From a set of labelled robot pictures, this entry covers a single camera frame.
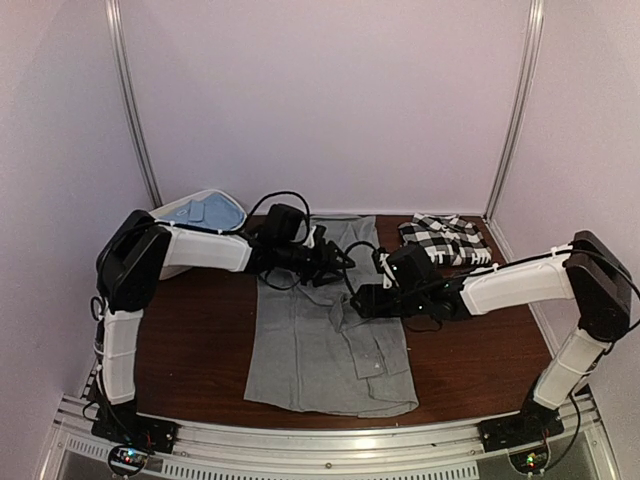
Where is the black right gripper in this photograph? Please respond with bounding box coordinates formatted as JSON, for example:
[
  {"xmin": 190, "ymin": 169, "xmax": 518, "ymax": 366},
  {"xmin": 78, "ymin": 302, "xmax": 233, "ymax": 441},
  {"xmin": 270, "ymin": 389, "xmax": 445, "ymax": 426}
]
[{"xmin": 352, "ymin": 283, "xmax": 428, "ymax": 318}]

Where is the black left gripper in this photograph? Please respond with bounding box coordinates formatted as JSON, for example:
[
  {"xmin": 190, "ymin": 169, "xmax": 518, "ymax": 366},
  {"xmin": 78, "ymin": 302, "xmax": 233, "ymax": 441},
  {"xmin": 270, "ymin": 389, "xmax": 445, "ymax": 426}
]
[{"xmin": 276, "ymin": 237, "xmax": 355, "ymax": 287}]

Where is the grey long sleeve shirt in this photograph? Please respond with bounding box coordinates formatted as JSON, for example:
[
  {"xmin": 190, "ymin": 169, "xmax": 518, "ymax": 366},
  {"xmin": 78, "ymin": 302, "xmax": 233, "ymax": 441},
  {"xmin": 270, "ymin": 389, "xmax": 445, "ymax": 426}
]
[{"xmin": 243, "ymin": 214, "xmax": 420, "ymax": 419}]

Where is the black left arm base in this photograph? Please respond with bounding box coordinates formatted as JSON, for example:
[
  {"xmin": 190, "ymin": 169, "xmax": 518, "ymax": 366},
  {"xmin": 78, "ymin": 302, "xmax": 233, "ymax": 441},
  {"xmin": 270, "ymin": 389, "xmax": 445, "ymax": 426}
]
[{"xmin": 91, "ymin": 404, "xmax": 178, "ymax": 454}]

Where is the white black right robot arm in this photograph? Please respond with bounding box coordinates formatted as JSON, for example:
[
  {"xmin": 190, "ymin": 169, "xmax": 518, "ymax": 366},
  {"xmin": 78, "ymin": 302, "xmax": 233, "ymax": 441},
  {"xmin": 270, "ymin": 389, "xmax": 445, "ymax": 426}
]
[{"xmin": 350, "ymin": 230, "xmax": 639, "ymax": 442}]

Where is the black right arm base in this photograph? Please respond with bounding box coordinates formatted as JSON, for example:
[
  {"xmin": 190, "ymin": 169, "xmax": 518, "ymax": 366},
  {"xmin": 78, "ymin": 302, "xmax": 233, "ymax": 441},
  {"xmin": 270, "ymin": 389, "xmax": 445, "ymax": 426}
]
[{"xmin": 478, "ymin": 407, "xmax": 564, "ymax": 452}]

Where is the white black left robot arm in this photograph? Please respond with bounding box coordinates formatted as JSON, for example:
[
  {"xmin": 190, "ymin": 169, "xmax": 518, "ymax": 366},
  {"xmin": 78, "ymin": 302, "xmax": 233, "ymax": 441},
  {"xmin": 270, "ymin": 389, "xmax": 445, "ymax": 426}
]
[{"xmin": 96, "ymin": 204, "xmax": 355, "ymax": 444}]

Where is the black white plaid folded shirt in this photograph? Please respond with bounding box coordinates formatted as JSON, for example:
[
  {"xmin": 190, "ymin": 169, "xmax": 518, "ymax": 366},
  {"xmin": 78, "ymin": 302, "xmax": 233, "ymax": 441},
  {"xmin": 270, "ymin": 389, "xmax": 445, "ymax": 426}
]
[{"xmin": 398, "ymin": 213, "xmax": 492, "ymax": 267}]

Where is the light blue folded shirt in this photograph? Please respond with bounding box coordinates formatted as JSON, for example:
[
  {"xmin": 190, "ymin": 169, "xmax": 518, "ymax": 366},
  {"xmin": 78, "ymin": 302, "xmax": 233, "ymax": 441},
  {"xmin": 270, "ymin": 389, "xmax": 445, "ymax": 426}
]
[{"xmin": 163, "ymin": 193, "xmax": 245, "ymax": 231}]

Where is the right circuit board with leds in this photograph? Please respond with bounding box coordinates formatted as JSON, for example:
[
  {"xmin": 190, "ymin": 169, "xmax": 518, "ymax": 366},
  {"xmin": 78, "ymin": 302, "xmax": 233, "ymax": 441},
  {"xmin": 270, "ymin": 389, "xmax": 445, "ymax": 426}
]
[{"xmin": 509, "ymin": 447, "xmax": 550, "ymax": 476}]

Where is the circuit board with leds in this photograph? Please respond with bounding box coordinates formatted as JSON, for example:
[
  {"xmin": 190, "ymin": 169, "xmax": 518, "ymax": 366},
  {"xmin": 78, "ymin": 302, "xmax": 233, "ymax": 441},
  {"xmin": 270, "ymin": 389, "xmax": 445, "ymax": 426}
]
[
  {"xmin": 107, "ymin": 445, "xmax": 151, "ymax": 476},
  {"xmin": 509, "ymin": 447, "xmax": 550, "ymax": 476}
]

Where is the left circuit board with leds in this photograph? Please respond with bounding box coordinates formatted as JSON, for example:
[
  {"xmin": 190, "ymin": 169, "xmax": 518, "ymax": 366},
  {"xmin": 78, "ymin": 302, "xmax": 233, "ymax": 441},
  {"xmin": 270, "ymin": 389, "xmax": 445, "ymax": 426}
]
[{"xmin": 107, "ymin": 445, "xmax": 151, "ymax": 476}]

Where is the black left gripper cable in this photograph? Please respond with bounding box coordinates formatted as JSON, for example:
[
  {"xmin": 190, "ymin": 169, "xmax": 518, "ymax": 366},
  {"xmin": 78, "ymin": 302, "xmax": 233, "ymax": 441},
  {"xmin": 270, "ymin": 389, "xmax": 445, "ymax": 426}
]
[{"xmin": 219, "ymin": 190, "xmax": 311, "ymax": 291}]

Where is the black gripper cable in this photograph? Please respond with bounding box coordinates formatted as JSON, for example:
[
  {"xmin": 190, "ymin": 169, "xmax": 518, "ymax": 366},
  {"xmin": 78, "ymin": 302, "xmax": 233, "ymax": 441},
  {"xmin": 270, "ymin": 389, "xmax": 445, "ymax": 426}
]
[
  {"xmin": 343, "ymin": 241, "xmax": 381, "ymax": 301},
  {"xmin": 219, "ymin": 190, "xmax": 311, "ymax": 291}
]

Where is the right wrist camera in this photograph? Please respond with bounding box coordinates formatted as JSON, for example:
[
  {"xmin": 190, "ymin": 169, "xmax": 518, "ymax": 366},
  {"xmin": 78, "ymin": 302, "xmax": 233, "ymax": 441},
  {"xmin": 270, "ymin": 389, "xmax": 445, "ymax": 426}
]
[{"xmin": 372, "ymin": 243, "xmax": 442, "ymax": 290}]

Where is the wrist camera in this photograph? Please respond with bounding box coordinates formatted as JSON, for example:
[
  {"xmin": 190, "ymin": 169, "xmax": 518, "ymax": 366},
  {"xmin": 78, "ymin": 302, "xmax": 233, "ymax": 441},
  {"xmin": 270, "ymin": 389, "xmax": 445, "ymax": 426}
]
[
  {"xmin": 258, "ymin": 203, "xmax": 326, "ymax": 249},
  {"xmin": 372, "ymin": 243, "xmax": 442, "ymax": 290}
]

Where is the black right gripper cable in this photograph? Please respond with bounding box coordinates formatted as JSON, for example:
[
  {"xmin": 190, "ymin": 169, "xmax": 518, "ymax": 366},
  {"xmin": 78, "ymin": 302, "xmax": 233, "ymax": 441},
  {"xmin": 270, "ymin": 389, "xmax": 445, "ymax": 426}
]
[{"xmin": 343, "ymin": 241, "xmax": 381, "ymax": 301}]

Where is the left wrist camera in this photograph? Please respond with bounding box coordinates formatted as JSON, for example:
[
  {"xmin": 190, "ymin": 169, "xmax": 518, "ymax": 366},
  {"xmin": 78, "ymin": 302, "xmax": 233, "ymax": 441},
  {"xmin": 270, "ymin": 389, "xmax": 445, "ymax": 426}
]
[{"xmin": 258, "ymin": 203, "xmax": 326, "ymax": 249}]

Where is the aluminium front rail frame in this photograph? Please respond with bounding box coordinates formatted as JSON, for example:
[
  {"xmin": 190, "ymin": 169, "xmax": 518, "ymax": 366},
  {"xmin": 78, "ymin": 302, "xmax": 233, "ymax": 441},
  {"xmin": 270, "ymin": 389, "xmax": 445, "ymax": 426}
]
[{"xmin": 35, "ymin": 394, "xmax": 622, "ymax": 479}]

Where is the silver right corner post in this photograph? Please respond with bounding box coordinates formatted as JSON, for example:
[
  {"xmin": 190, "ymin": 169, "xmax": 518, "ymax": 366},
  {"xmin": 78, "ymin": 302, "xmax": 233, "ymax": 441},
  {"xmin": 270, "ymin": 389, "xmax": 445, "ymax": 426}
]
[{"xmin": 484, "ymin": 0, "xmax": 545, "ymax": 222}]

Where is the silver corner post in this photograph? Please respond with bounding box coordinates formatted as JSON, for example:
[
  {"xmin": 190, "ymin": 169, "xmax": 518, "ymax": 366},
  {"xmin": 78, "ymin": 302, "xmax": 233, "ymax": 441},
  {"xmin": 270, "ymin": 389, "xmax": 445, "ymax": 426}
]
[
  {"xmin": 104, "ymin": 0, "xmax": 162, "ymax": 208},
  {"xmin": 484, "ymin": 0, "xmax": 545, "ymax": 222}
]

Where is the silver left corner post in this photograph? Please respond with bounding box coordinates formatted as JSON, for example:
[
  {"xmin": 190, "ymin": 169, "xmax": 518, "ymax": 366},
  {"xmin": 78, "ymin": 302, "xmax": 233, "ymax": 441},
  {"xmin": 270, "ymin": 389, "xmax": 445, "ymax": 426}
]
[{"xmin": 104, "ymin": 0, "xmax": 162, "ymax": 208}]

